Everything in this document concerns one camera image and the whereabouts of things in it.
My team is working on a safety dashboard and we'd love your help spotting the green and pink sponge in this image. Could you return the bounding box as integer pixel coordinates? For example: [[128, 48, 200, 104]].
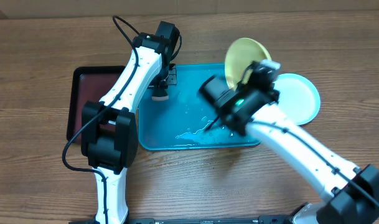
[[151, 89, 169, 101]]

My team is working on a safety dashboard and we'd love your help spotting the yellow-green plate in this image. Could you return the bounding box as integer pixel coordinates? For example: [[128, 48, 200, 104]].
[[225, 37, 272, 89]]

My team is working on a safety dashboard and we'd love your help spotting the light blue plate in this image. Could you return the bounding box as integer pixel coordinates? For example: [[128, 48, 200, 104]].
[[274, 73, 321, 126]]

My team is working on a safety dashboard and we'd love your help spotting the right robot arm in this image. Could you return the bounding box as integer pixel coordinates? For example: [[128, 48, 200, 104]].
[[218, 59, 379, 223]]

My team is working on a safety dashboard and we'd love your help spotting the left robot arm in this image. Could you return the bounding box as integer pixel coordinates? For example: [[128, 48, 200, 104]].
[[79, 33, 182, 223]]

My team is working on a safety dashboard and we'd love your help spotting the teal plastic tray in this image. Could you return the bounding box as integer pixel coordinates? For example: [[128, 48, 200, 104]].
[[138, 63, 260, 151]]

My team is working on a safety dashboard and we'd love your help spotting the black rectangular tray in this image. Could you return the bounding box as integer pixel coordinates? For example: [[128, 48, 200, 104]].
[[66, 65, 125, 140]]

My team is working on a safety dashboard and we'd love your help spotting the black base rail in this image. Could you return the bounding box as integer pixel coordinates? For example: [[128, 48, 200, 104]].
[[69, 214, 302, 224]]

